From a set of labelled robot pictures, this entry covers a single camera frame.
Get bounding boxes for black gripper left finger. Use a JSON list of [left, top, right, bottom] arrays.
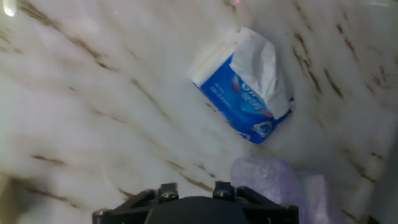
[[123, 182, 180, 214]]

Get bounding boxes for purple translucent plastic bag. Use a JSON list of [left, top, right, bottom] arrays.
[[229, 156, 343, 224]]

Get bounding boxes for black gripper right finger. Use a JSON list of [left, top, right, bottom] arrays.
[[213, 181, 280, 212]]

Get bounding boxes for blue white tissue pack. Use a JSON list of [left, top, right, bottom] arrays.
[[190, 26, 295, 144]]

